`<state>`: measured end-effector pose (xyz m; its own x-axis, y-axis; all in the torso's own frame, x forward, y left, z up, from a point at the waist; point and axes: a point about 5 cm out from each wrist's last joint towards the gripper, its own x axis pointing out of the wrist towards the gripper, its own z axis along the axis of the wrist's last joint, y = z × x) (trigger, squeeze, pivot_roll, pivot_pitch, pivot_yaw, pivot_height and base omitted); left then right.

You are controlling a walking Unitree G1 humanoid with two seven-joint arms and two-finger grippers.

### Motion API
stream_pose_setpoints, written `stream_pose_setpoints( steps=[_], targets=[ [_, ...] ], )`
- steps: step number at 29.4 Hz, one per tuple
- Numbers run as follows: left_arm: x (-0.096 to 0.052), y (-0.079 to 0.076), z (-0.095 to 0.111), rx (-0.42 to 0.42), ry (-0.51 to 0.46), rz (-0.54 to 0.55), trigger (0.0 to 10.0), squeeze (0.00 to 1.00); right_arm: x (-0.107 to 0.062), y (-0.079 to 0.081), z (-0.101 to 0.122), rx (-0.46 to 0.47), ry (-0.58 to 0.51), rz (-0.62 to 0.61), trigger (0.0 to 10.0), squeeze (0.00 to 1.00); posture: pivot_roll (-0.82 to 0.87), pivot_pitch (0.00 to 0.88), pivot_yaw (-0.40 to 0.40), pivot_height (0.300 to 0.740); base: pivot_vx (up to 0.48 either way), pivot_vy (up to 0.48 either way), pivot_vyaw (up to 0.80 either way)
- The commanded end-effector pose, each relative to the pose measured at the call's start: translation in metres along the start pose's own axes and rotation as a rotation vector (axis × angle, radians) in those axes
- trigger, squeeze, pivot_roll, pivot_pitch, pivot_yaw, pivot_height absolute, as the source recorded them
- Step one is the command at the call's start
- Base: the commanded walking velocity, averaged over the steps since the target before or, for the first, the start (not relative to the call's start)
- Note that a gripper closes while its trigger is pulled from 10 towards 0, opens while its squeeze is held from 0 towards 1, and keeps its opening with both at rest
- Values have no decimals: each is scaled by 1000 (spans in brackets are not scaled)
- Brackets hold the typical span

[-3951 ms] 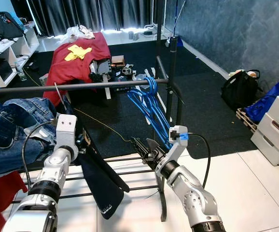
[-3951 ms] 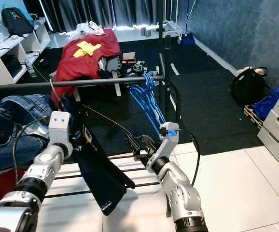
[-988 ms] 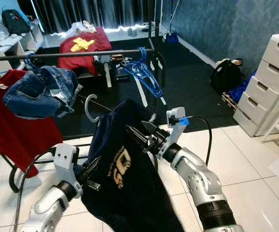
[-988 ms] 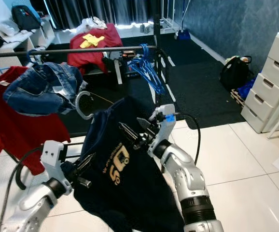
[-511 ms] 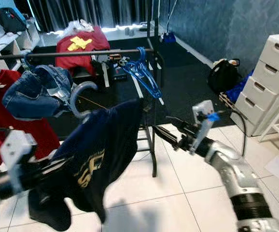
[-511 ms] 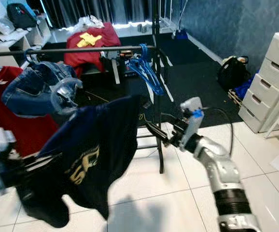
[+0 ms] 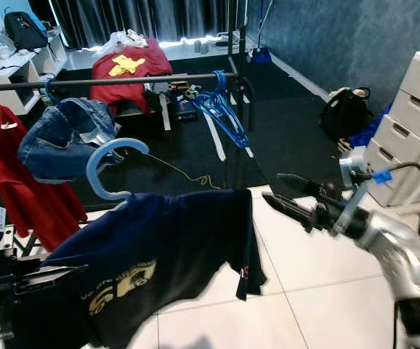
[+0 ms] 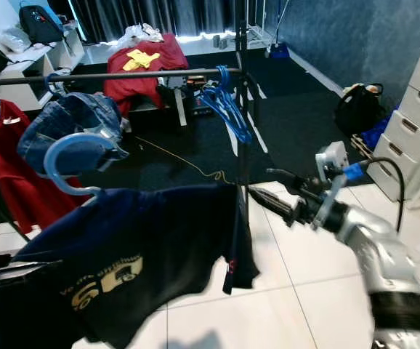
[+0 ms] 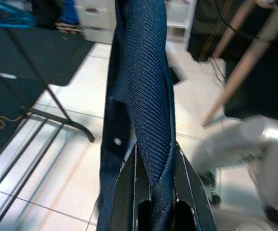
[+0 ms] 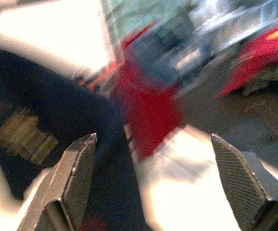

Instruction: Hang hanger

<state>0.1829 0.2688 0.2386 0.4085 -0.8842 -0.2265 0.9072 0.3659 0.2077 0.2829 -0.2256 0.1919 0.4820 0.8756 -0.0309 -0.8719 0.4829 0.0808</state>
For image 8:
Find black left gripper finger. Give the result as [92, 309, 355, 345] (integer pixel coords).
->
[9, 260, 57, 284]

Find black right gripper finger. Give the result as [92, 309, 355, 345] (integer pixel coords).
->
[265, 168, 322, 201]
[247, 186, 302, 225]

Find grey plastic clothes hanger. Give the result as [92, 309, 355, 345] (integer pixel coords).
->
[43, 132, 120, 197]

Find navy t-shirt gold print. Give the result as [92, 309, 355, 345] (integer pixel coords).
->
[0, 182, 262, 349]

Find blue plastic hanger bundle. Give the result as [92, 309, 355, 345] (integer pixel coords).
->
[198, 65, 254, 145]

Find black floor carpet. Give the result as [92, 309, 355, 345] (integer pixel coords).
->
[0, 47, 363, 190]

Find red t-shirt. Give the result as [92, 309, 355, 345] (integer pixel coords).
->
[0, 98, 73, 235]

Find blue cloth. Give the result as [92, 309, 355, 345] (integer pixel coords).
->
[359, 116, 392, 150]

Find black bag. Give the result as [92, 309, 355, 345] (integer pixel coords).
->
[334, 82, 385, 135]

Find blue mop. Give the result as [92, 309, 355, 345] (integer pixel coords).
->
[264, 0, 291, 59]

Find blue denim shorts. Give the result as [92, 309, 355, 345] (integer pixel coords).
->
[16, 91, 129, 177]

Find red flag yellow star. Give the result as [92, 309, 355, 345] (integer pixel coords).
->
[102, 33, 189, 117]

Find black metal clothes rack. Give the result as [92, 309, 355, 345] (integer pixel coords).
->
[0, 0, 262, 188]

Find white shelf unit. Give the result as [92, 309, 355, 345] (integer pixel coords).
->
[0, 25, 87, 103]

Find white crumpled cloth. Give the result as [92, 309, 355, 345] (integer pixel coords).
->
[114, 23, 166, 53]

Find dark curtain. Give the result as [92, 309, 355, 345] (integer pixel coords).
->
[68, 0, 269, 43]

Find white plastic bag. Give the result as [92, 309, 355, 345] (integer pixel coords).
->
[0, 28, 33, 53]

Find black backpack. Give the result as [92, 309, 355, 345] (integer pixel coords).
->
[19, 5, 65, 44]

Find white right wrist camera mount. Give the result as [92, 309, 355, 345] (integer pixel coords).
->
[312, 141, 367, 232]

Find yellow cord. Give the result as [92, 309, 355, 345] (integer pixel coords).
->
[134, 137, 229, 182]

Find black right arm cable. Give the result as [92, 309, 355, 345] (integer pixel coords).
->
[363, 156, 405, 232]

